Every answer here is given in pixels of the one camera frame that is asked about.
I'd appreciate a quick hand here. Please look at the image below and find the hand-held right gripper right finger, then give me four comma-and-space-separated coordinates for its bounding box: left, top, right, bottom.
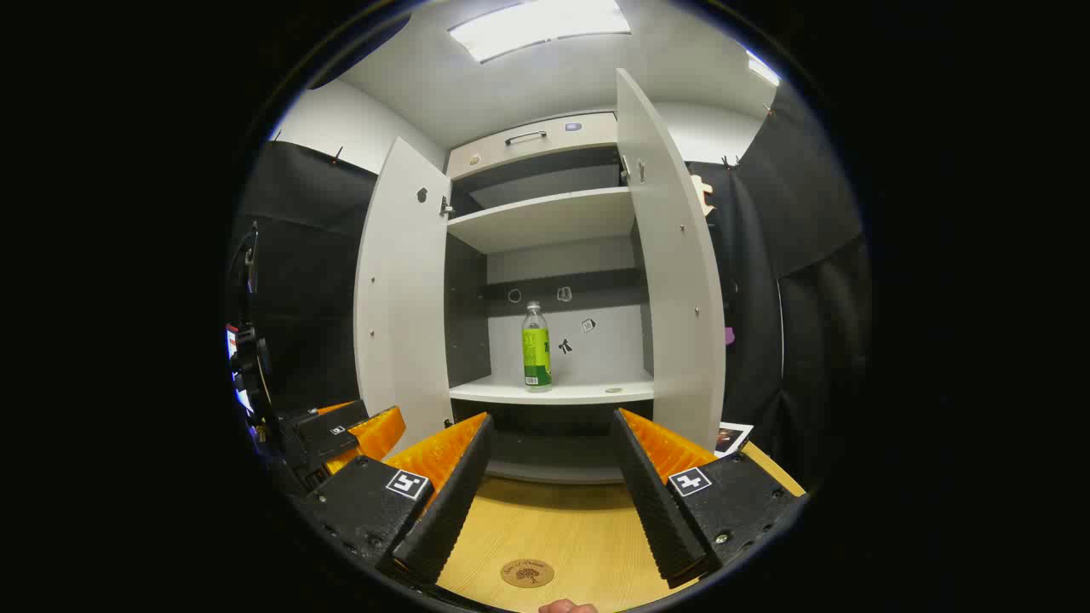
610, 408, 808, 590

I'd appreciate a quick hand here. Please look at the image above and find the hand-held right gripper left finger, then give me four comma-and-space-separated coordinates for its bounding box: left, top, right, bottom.
294, 412, 496, 587

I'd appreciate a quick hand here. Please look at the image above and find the round wooden coaster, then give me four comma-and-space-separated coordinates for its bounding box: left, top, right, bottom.
500, 559, 555, 588

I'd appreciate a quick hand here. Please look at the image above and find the green label bottle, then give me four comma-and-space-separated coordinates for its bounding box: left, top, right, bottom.
521, 301, 553, 392

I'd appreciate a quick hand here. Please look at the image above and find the white cabinet drawer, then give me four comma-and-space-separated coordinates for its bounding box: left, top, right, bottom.
447, 113, 619, 180

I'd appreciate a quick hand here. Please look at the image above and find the computer screen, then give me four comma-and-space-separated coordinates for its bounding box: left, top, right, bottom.
225, 324, 253, 418

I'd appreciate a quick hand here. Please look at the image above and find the white portrait cover book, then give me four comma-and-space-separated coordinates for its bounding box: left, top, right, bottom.
715, 423, 754, 458

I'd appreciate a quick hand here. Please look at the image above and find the black backdrop cloth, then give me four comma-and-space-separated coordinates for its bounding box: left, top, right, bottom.
226, 81, 874, 486

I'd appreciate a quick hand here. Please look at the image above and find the large ceiling light panel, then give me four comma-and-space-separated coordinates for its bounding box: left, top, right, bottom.
449, 0, 632, 63

